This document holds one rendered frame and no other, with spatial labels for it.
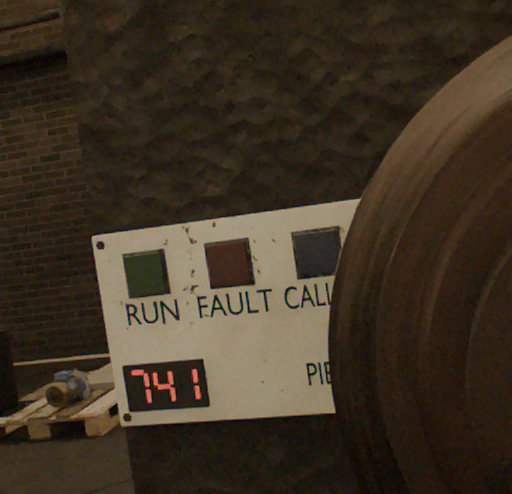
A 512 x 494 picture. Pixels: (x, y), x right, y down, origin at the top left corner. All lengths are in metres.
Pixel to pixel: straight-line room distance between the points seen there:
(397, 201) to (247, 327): 0.23
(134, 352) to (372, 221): 0.30
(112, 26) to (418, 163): 0.35
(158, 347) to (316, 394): 0.15
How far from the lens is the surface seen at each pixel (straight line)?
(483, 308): 0.48
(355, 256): 0.57
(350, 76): 0.72
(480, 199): 0.52
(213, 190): 0.75
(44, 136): 7.71
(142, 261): 0.75
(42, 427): 5.14
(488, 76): 0.56
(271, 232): 0.71
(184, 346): 0.76
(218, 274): 0.73
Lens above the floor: 1.26
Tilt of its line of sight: 3 degrees down
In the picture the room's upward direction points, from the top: 8 degrees counter-clockwise
